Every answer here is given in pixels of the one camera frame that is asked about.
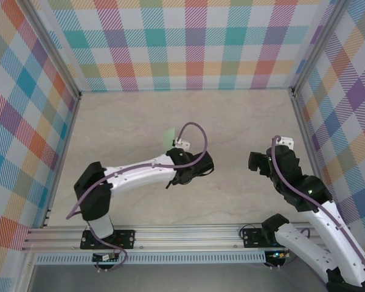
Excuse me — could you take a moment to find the aluminium frame post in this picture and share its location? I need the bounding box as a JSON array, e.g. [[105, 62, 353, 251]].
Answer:
[[291, 0, 352, 98], [16, 0, 82, 100]]

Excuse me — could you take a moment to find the aluminium table side rail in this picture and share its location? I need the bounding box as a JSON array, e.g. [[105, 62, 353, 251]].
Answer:
[[41, 94, 82, 229], [290, 89, 322, 180]]

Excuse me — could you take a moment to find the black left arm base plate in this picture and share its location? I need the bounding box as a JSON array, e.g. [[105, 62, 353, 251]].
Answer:
[[80, 230, 136, 251]]

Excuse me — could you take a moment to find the black circuit board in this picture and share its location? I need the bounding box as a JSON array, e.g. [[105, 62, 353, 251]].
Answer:
[[92, 252, 120, 262]]

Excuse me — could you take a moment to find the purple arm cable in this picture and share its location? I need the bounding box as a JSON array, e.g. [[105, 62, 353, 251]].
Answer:
[[66, 122, 209, 273], [263, 135, 365, 285]]

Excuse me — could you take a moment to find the grey metal panel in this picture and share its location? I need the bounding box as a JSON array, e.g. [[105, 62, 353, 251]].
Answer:
[[27, 263, 332, 292]]

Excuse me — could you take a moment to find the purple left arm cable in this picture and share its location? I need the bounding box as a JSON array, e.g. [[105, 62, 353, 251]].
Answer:
[[66, 122, 209, 273]]

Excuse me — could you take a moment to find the light green paper sheet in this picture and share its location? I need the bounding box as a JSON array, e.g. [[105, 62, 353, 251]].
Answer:
[[163, 128, 178, 147]]

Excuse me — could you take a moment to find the aluminium front rail beam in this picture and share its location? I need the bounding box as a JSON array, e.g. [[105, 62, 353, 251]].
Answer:
[[21, 224, 332, 252]]

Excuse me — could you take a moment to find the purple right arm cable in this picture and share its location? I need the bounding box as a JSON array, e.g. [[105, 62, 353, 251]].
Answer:
[[263, 135, 365, 285]]

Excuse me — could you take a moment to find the slotted grey cable duct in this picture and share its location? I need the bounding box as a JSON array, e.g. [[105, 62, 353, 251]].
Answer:
[[35, 251, 267, 265]]

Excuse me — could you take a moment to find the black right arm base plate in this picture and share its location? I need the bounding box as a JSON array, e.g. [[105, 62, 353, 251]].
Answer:
[[241, 226, 280, 249]]

